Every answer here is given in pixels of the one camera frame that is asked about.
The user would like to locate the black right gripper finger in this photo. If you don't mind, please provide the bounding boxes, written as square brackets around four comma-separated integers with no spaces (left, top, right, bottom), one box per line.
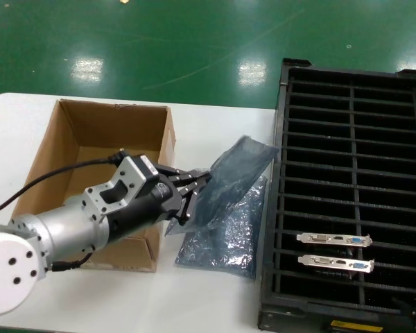
[392,297,416,325]

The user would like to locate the brown cardboard box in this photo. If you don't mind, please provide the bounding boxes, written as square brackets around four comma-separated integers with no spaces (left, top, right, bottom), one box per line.
[9,99,177,274]

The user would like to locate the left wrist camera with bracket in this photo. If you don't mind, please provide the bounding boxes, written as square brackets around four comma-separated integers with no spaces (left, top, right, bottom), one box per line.
[84,154,160,223]

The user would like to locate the graphics card with silver bracket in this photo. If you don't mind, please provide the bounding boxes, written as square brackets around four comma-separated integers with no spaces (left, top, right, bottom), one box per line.
[297,254,375,275]
[296,232,372,247]

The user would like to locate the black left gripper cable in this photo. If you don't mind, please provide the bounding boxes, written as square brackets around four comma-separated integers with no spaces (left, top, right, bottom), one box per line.
[51,252,94,273]

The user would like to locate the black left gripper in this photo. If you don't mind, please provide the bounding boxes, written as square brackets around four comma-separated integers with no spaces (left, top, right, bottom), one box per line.
[107,166,213,246]

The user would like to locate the black slotted plastic container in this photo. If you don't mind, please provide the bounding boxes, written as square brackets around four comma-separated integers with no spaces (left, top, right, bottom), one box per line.
[257,58,416,333]

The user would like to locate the black left camera cable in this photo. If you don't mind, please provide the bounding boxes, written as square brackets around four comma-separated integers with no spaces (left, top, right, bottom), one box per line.
[0,147,128,220]

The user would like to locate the blue-grey antistatic bubble bag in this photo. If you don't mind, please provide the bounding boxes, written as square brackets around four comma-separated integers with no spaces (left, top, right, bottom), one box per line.
[174,175,268,282]
[164,135,280,237]

